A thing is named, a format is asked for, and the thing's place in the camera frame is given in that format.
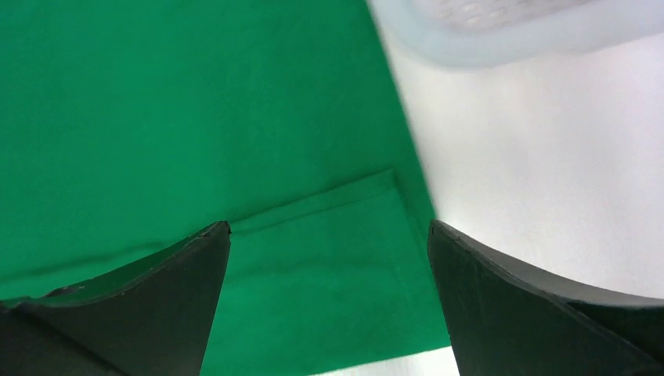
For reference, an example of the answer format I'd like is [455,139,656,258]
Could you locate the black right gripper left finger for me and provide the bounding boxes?
[1,222,231,375]

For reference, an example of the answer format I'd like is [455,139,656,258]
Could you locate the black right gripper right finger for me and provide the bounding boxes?
[428,220,663,375]

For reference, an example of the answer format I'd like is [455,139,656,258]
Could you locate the green t-shirt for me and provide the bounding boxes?
[1,1,449,375]

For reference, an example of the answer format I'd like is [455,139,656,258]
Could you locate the white plastic basket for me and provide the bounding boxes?
[369,1,663,69]

